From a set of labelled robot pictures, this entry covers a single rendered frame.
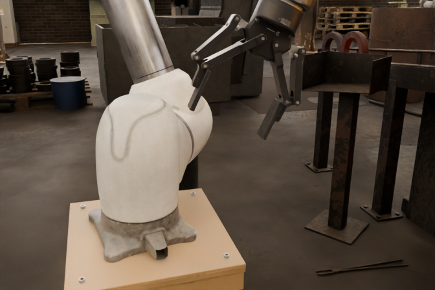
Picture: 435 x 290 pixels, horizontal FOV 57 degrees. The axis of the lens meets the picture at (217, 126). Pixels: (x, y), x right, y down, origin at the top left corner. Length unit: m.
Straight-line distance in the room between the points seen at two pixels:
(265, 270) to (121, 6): 1.03
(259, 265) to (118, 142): 0.95
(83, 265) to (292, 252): 1.00
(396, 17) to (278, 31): 3.53
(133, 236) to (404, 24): 3.65
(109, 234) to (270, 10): 0.50
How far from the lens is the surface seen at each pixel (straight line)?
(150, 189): 0.75
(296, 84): 0.69
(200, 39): 3.29
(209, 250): 0.81
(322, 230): 1.78
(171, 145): 0.75
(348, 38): 2.11
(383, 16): 4.22
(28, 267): 1.68
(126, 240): 0.80
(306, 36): 8.30
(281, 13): 0.64
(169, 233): 0.82
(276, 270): 1.53
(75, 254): 0.83
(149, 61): 0.91
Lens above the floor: 0.90
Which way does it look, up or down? 17 degrees down
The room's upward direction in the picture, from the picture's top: straight up
